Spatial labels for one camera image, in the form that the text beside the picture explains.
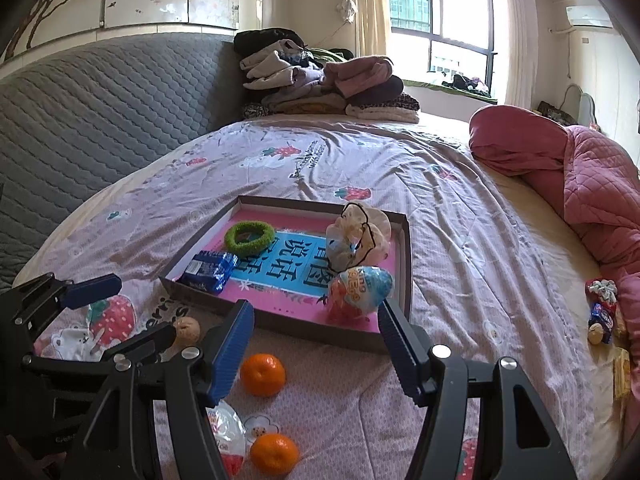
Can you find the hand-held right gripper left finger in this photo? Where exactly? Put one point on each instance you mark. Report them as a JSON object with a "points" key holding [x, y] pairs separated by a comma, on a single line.
{"points": [[232, 355]]}

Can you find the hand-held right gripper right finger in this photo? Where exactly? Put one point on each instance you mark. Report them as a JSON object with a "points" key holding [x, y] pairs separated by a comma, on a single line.
{"points": [[400, 355]]}

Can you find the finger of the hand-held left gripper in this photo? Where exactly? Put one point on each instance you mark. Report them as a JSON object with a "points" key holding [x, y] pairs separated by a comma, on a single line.
{"points": [[145, 342], [92, 290]]}

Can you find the orange mandarin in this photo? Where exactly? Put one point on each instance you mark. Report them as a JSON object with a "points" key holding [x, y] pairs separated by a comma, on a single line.
{"points": [[262, 375], [274, 455]]}

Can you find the walnut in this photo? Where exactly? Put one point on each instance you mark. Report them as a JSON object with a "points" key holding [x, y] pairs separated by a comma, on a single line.
{"points": [[189, 331]]}

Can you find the shallow box with pink bottom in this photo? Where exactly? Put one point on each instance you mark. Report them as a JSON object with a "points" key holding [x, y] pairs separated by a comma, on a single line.
{"points": [[300, 325]]}

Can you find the toy egg with blue top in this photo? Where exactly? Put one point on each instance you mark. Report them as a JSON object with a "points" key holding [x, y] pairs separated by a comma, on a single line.
{"points": [[360, 290]]}

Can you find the red toy egg clear wrapper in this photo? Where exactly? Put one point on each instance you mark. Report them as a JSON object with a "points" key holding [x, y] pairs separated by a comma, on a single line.
{"points": [[227, 435]]}

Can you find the blue cookie packet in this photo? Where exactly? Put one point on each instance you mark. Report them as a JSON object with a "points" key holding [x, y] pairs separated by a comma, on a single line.
{"points": [[210, 270]]}

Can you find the green fuzzy scrunchie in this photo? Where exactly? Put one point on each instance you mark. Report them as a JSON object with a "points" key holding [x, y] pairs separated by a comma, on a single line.
{"points": [[232, 242]]}

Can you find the cream scrunchie with black trim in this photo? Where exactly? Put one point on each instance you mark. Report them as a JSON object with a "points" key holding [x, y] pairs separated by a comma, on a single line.
{"points": [[350, 240]]}

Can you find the grey quilted headboard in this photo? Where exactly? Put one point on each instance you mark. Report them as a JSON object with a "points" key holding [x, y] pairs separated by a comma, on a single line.
{"points": [[100, 110]]}

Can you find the small toy on bed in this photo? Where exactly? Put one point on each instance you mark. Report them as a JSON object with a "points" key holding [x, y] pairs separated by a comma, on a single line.
{"points": [[602, 320]]}

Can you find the white knotted toy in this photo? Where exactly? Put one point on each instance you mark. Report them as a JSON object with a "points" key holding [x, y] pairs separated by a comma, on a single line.
{"points": [[602, 290]]}

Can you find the yellow packet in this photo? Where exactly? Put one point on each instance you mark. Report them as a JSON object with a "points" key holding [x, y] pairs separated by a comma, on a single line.
{"points": [[622, 372]]}

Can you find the pink quilted blanket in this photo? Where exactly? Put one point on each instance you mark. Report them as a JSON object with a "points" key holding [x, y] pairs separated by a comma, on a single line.
{"points": [[575, 175]]}

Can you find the green windowsill cushion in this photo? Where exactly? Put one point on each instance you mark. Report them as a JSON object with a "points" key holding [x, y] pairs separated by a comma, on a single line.
{"points": [[430, 87]]}

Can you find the dark clothes heap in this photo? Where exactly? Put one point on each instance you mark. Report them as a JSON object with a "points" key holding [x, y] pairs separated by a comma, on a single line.
{"points": [[465, 82]]}

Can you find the pile of folded clothes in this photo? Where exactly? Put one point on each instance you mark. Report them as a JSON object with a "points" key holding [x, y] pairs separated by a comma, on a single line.
{"points": [[320, 80]]}

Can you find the cluttered dressing table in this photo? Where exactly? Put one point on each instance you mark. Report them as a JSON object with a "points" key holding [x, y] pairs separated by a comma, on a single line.
{"points": [[550, 110]]}

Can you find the white curved chair back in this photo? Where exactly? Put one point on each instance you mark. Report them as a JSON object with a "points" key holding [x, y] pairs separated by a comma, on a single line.
{"points": [[580, 105]]}

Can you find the window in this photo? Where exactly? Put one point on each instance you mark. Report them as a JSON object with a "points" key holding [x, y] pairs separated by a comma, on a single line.
{"points": [[440, 20]]}

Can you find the cream curtain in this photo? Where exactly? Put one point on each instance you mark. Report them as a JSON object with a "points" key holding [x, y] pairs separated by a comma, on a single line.
{"points": [[520, 35], [372, 5]]}

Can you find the white curtain tassel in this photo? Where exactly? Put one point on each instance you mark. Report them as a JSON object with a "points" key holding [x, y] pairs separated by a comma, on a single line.
{"points": [[345, 7]]}

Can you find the white air conditioner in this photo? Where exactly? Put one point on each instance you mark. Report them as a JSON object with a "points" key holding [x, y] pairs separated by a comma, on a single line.
{"points": [[590, 15]]}

